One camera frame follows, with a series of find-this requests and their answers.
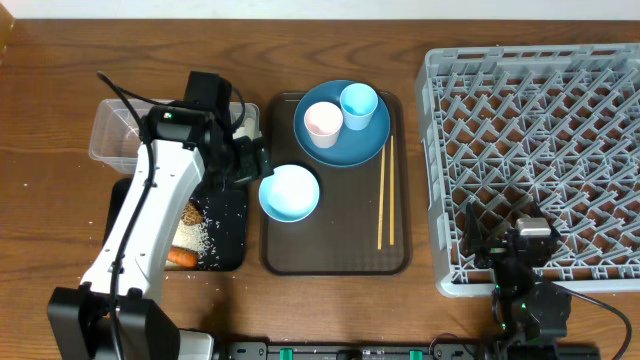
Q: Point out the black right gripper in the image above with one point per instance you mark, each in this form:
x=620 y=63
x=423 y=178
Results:
x=498 y=250

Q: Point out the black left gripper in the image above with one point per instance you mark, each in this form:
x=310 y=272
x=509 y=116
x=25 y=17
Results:
x=255 y=160

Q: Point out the white tissue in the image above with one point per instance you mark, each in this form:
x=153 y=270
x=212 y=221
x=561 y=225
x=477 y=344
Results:
x=249 y=128

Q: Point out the light blue bowl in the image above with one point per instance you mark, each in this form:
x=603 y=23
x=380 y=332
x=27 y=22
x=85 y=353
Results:
x=290 y=194

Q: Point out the brown noodle clump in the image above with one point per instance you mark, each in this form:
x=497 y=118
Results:
x=191 y=215

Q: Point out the white cooked rice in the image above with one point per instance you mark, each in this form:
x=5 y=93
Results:
x=197 y=239

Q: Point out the orange carrot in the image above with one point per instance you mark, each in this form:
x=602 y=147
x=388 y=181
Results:
x=182 y=257

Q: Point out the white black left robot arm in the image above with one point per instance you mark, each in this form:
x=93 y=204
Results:
x=115 y=312

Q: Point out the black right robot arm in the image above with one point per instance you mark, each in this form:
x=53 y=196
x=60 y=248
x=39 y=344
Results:
x=532 y=313

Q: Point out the black waste tray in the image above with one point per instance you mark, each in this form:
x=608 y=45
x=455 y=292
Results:
x=228 y=212

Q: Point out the grey dishwasher rack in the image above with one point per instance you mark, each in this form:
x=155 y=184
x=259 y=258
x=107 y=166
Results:
x=557 y=126

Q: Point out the pink cup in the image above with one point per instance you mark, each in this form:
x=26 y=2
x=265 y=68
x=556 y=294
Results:
x=323 y=122

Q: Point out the left wooden chopstick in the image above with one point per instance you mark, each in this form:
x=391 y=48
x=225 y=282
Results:
x=381 y=199

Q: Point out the wooden chopstick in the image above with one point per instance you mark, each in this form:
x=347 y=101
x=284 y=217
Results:
x=392 y=193
x=381 y=199

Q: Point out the right wooden chopstick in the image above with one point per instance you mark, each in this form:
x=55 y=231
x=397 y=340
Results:
x=392 y=193

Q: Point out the light blue cup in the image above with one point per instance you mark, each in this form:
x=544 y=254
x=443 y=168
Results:
x=358 y=102

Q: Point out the brown plastic serving tray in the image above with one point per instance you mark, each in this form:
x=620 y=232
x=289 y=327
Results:
x=340 y=236

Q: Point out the clear plastic bin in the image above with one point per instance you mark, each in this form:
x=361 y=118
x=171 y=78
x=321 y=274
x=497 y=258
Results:
x=115 y=135

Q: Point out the black mounting rail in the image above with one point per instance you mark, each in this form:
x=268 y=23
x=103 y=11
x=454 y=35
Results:
x=438 y=351

